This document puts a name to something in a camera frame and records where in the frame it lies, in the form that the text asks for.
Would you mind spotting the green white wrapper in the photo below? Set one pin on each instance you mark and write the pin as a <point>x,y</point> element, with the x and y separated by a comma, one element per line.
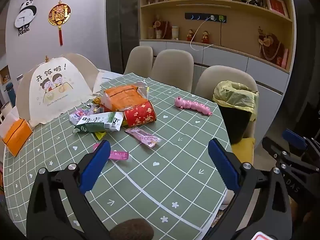
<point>100,123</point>

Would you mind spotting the white cabinet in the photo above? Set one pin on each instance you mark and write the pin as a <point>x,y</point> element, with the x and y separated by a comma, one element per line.
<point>225,60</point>

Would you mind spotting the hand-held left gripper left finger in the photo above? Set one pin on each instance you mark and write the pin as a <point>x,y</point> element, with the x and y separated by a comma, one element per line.
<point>96,160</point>

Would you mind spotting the green checkered tablecloth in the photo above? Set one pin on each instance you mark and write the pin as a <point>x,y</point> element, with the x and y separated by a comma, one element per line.
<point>162,142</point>

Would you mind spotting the beige chair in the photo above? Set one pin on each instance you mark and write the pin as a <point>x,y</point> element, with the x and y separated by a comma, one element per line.
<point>207,80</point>
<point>138,60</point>
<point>172,67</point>

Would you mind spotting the gold snack wrapper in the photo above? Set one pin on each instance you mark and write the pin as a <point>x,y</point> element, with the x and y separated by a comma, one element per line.
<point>97,101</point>

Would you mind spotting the red envelope box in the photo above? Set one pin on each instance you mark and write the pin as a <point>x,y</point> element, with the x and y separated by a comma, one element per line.
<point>283,60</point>

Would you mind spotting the black trash bin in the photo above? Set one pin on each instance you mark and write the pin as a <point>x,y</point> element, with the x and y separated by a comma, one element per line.
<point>235,127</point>

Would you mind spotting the yellow seat cushion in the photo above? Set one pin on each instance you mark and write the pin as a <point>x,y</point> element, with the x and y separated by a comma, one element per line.
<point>243,151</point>

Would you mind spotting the red bag with flowers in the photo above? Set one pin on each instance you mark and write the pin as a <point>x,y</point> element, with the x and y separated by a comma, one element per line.
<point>163,30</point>

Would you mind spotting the black power strip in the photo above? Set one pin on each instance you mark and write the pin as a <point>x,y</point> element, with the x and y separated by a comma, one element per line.
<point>200,17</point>

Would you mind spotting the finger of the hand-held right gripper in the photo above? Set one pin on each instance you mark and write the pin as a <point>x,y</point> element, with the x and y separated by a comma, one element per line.
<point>272,147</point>
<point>293,138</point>

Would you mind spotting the red gold paper cup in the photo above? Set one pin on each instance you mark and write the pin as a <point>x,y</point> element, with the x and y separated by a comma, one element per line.
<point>138,116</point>

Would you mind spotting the pink caterpillar toy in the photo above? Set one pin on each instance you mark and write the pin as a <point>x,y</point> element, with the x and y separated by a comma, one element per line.
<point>192,105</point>

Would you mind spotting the red framed picture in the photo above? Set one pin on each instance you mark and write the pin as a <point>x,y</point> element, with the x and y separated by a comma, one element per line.
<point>276,5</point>

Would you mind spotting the red gold knot ornament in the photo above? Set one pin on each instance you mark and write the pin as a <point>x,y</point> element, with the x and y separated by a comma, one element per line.
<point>59,15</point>

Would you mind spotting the wooden wall shelf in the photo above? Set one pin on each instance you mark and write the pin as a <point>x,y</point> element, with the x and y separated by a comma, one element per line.
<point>240,30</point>

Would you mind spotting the large orange packet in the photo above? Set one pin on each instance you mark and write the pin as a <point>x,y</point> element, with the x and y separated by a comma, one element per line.
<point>120,95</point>

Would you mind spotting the purple jelly cup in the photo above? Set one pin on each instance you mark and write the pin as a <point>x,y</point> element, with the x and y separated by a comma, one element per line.
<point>75,118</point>

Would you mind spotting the cream mesh food cover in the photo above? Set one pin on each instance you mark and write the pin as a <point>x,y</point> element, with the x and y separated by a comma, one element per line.
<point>52,97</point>

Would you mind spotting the yellow wrapper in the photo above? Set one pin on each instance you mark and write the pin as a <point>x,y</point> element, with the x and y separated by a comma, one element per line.
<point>100,135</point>

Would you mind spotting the small orange tissue pack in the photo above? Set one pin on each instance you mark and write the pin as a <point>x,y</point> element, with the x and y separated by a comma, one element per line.
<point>17,136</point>

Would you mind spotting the white lidded cup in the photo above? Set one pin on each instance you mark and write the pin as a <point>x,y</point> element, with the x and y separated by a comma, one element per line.
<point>175,33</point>

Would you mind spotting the small pink wrapper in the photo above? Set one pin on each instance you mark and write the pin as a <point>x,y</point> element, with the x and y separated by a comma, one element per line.
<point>120,155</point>

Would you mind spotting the red figurine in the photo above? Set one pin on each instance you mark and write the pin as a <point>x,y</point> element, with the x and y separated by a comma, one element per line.
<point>205,37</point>
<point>190,35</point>

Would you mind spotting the yellow bin liner bag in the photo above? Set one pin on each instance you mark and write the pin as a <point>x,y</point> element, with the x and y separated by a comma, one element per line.
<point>235,97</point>

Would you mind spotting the long pink wrapper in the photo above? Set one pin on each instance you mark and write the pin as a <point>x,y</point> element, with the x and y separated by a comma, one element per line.
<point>143,137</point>

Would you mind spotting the purple yellow chips bag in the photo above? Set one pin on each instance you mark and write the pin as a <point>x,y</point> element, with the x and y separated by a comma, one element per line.
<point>87,110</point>

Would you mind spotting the large red decorated bag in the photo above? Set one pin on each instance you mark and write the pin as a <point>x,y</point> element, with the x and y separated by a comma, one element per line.
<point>272,45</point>

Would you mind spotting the panda wall clock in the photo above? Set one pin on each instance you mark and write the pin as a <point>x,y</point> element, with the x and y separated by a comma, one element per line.
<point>25,17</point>

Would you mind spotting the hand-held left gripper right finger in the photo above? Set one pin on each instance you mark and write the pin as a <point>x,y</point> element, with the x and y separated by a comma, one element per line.
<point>222,165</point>

